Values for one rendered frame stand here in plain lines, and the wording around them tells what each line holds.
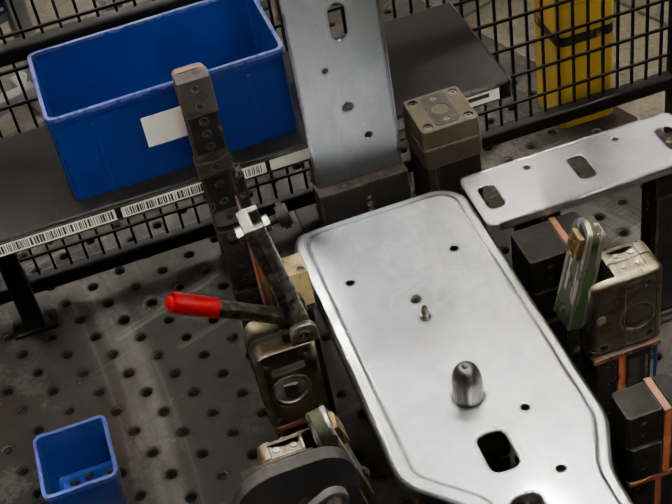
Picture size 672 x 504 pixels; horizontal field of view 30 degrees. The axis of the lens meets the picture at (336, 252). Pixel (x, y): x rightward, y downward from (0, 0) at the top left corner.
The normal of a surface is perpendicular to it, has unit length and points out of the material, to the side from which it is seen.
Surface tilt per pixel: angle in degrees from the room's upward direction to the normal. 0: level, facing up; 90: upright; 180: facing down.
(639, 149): 0
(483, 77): 0
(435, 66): 0
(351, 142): 90
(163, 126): 90
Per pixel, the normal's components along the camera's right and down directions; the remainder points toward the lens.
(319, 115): 0.30, 0.62
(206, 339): -0.14, -0.72
